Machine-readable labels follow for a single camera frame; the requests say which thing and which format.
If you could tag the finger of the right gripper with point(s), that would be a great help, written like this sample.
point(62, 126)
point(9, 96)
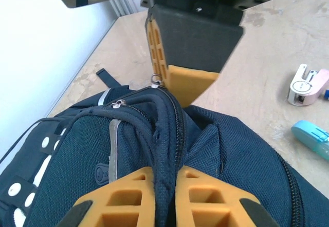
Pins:
point(151, 44)
point(195, 49)

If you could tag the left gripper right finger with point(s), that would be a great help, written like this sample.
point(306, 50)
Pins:
point(213, 201)

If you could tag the blue white marker pen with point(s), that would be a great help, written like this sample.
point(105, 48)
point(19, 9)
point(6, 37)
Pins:
point(327, 93)

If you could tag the navy blue backpack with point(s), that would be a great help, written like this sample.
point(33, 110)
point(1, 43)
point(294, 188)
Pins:
point(231, 160)

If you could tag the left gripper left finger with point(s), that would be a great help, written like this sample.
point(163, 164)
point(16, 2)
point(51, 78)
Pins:
point(123, 201)

